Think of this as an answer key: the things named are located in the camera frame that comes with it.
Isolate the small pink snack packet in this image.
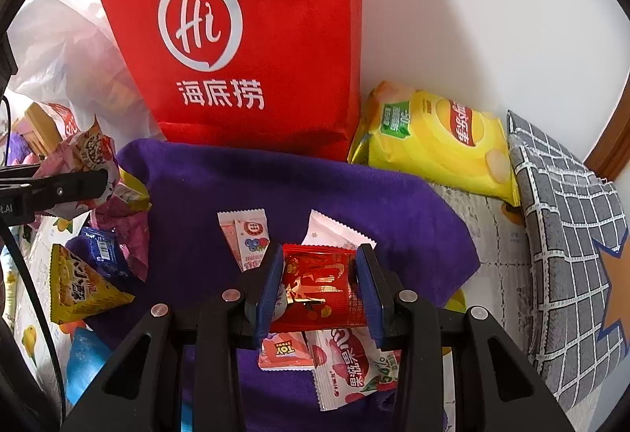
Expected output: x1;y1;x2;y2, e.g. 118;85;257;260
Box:
258;331;316;371

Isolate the yellow chips bag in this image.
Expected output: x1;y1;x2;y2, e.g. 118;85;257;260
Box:
348;80;521;207

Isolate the yellow triangular snack packet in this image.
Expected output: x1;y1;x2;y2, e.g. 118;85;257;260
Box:
49;242;136;325

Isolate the black cable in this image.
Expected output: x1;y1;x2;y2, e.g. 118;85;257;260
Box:
0;98;67;432

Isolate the white shopping bag orange logo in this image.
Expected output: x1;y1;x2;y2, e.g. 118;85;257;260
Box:
7;0;165;152

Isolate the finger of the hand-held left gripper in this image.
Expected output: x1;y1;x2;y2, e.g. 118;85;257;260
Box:
0;166;110;219

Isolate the plain white snack packet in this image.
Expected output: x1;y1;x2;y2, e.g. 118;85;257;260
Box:
301;210;377;252

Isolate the wooden door frame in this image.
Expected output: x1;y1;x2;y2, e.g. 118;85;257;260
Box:
583;83;630;182

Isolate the purple towel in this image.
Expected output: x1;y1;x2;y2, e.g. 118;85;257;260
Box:
66;138;480;432

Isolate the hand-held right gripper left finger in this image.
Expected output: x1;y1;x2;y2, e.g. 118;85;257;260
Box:
59;242;285;432

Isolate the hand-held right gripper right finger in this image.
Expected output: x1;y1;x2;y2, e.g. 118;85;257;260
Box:
355;242;576;432

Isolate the blue tissue pack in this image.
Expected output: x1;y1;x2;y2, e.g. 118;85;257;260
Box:
65;328;115;408

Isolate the red foil snack packet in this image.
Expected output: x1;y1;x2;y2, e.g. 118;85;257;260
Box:
270;242;369;333

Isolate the fruit printed mat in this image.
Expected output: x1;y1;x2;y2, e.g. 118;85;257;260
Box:
0;183;539;432

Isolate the white pink berry packet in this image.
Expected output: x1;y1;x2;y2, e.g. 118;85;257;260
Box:
217;208;271;273

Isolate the white red fruit packet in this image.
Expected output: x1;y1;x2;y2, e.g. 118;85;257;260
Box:
306;328;400;412

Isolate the pink and yellow snack packet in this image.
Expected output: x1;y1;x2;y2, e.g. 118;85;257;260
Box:
93;169;151;282

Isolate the pink triangular snack packet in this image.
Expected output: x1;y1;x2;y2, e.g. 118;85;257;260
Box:
39;116;119;221

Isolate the grey checked cushion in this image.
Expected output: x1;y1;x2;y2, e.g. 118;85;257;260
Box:
506;110;630;415

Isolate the blue snack packet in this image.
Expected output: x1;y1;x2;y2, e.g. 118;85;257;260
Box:
80;225;133;279

